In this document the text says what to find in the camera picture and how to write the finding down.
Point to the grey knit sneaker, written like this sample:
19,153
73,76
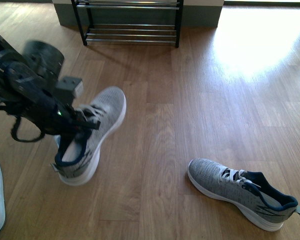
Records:
250,192
77,157

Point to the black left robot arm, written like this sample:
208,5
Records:
30,88

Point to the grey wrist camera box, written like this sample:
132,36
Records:
68,89

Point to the black metal shoe rack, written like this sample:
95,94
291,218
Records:
129,21

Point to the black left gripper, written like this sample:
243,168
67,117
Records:
56,119

